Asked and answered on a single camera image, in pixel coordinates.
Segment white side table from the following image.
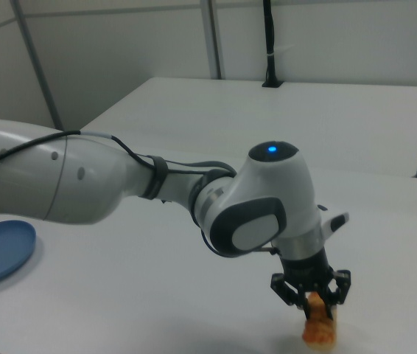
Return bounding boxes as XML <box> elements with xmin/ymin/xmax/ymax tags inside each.
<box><xmin>77</xmin><ymin>76</ymin><xmax>417</xmax><ymax>179</ymax></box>

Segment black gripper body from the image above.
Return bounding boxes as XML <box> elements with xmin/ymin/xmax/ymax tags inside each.
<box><xmin>279</xmin><ymin>247</ymin><xmax>337</xmax><ymax>295</ymax></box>

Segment grey partition post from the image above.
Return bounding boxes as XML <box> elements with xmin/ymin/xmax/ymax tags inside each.
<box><xmin>10</xmin><ymin>0</ymin><xmax>64</xmax><ymax>131</ymax></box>
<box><xmin>200</xmin><ymin>0</ymin><xmax>227</xmax><ymax>80</ymax></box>

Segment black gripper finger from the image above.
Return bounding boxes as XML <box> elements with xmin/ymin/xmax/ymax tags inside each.
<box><xmin>321</xmin><ymin>269</ymin><xmax>353</xmax><ymax>322</ymax></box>
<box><xmin>270</xmin><ymin>272</ymin><xmax>315</xmax><ymax>321</ymax></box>

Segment orange-brown bread roll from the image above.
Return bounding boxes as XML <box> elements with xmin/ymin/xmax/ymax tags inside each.
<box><xmin>301</xmin><ymin>292</ymin><xmax>339</xmax><ymax>350</ymax></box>

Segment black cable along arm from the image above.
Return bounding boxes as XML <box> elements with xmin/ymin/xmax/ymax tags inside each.
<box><xmin>0</xmin><ymin>130</ymin><xmax>237</xmax><ymax>185</ymax></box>

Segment black camera stand pole, white tie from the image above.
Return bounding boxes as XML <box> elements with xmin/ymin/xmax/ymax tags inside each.
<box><xmin>261</xmin><ymin>0</ymin><xmax>284</xmax><ymax>89</ymax></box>

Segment grey cable strap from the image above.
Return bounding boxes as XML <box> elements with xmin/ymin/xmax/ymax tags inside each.
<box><xmin>142</xmin><ymin>155</ymin><xmax>168</xmax><ymax>201</ymax></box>

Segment blue round plate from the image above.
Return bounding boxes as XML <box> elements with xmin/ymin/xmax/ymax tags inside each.
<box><xmin>0</xmin><ymin>219</ymin><xmax>38</xmax><ymax>286</ymax></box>

